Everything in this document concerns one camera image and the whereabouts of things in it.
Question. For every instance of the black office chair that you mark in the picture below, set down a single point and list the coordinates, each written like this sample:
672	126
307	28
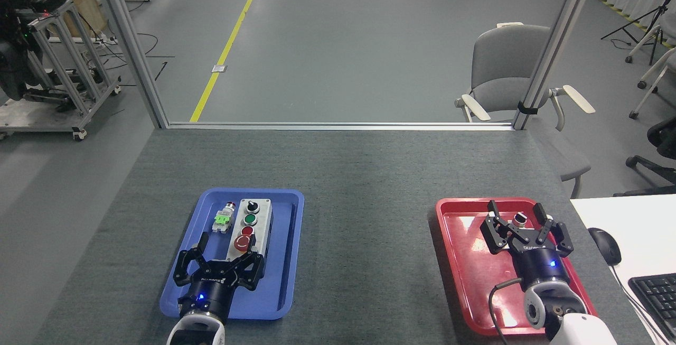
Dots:
660	144

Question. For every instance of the black selector switch module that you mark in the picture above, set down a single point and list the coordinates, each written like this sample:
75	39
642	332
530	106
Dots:
520	220

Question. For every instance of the red push button switch module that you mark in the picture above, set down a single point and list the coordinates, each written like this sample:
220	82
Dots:
224	220

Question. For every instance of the aluminium frame cart on wheels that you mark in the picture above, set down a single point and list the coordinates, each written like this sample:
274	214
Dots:
68	70

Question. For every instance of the red plastic tray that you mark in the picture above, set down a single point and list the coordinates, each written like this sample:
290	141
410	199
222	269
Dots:
470	271

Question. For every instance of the silver aluminium frame rail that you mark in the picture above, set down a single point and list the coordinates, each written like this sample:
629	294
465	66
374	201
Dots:
338	125

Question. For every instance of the black tripod stand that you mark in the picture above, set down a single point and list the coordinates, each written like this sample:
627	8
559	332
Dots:
652	17

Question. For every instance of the black machine on cart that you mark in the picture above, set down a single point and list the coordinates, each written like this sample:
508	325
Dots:
16	59

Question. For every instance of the brown cardboard box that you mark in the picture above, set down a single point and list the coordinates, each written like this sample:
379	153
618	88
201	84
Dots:
84	1

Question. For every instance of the white desk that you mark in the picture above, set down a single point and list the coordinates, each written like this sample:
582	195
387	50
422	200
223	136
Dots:
644	229

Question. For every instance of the blue plastic tray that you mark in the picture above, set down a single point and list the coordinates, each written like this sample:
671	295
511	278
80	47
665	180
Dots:
280	260

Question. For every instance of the grey chair with cream armrests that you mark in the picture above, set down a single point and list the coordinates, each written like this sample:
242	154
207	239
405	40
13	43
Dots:
499	65

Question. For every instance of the black computer keyboard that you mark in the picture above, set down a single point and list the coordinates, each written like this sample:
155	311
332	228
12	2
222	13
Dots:
657	297

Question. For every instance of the black computer mouse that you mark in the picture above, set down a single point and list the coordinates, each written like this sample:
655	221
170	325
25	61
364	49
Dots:
605	244

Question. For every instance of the grey four-button control box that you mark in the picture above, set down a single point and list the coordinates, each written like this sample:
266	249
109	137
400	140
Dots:
252	223

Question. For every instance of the silver aluminium frame post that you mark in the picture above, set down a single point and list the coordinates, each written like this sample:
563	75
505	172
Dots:
554	44
132	44

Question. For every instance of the silver floor socket plate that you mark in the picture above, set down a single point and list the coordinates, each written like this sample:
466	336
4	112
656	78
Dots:
219	68

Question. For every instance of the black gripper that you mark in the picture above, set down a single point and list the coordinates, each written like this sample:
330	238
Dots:
211	291
538	263

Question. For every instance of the white chair on wheels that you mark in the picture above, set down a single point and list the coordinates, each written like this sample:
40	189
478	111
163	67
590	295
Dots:
657	70

